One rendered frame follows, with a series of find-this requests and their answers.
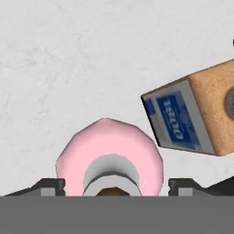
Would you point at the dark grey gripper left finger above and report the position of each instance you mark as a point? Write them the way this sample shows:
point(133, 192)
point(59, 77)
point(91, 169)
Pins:
point(48, 184)

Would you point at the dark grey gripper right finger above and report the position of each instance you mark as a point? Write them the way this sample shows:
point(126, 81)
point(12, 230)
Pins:
point(189, 184)

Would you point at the tan square bottle blue label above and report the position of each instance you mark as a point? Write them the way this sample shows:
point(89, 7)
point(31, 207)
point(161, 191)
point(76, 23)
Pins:
point(195, 112)

